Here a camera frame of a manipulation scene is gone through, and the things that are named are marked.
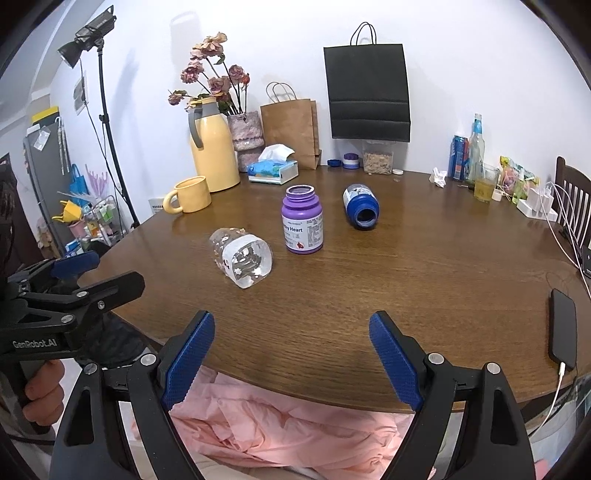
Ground purple pill bottle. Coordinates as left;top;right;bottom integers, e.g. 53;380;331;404
281;185;324;254

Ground blue tissue box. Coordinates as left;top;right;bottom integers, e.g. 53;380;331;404
246;144;300;186

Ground yellow mug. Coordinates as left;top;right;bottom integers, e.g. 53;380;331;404
163;176;212;215

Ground clear glass bottle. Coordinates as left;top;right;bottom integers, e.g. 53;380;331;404
466;113;486;184

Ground blue drink can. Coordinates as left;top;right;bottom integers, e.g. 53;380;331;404
449;135;471;181

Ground grey refrigerator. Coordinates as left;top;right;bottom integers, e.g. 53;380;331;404
23;117;75;234

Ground wire storage cart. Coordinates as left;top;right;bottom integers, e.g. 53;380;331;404
58;194;129;252

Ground black studio light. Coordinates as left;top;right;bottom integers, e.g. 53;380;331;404
57;6;116;69

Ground brown paper bag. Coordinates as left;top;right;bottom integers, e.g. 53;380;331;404
260;82;323;171

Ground person's left hand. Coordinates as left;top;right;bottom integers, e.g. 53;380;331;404
24;360;66;418

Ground white phone charging cable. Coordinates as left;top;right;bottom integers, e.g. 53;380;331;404
534;362;570;431

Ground dried pink flowers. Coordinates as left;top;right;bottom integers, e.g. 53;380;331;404
167;32;253;116

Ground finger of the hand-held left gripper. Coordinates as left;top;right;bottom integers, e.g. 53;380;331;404
7;251;100;296
21;271;146;342

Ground glass of tea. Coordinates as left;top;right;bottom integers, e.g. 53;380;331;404
474;163;501;204

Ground black paper bag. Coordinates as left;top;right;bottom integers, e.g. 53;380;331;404
323;21;412;141

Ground black smartphone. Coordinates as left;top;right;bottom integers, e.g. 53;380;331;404
548;288;579;371

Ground black light stand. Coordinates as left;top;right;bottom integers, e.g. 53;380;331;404
93;46;141;230

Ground pink textured vase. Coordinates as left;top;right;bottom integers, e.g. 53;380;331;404
226;112;266;173

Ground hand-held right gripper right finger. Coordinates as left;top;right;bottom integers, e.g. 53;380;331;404
368;310;539;480

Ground clear plastic cup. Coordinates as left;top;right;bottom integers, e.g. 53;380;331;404
209;226;274;290

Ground pink cloth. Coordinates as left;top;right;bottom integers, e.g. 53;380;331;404
131;364;459;480

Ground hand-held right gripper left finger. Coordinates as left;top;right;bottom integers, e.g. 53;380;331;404
53;310;216;480

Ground yellow thermos jug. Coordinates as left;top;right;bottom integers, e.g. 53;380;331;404
187;96;242;193

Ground white charger cables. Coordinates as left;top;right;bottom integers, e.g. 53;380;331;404
545;181;591;271

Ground yellow box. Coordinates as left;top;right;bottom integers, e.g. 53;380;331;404
31;106;61;125

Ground colourful snack bag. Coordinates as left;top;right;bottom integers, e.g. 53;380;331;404
499;156;539;205

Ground blue tote bag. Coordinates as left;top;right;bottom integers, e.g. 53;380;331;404
69;164;89;195

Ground blue pill bottle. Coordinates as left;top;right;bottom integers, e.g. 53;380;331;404
342;184;380;230

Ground clear container with cereal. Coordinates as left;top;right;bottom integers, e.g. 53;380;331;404
362;140;395;175

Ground white power strip with chargers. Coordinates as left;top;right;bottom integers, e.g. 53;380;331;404
516;185;560;223

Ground wooden chair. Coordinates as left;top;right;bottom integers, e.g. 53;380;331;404
554;156;591;243

